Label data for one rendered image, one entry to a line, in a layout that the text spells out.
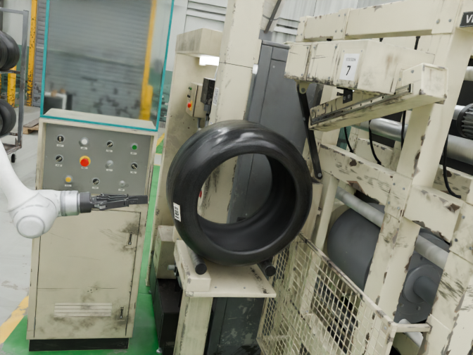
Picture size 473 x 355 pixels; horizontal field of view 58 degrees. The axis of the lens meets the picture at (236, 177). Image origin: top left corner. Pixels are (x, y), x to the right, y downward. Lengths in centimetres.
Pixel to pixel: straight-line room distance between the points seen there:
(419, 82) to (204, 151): 72
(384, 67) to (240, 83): 68
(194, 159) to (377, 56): 68
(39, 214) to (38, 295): 114
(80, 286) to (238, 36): 151
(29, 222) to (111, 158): 93
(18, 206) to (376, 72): 115
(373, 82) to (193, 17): 955
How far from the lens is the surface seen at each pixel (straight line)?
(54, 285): 246
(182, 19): 1073
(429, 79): 136
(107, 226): 230
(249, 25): 185
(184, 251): 183
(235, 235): 189
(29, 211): 140
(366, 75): 136
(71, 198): 157
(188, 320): 218
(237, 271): 187
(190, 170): 149
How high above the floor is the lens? 162
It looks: 14 degrees down
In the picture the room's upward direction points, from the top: 10 degrees clockwise
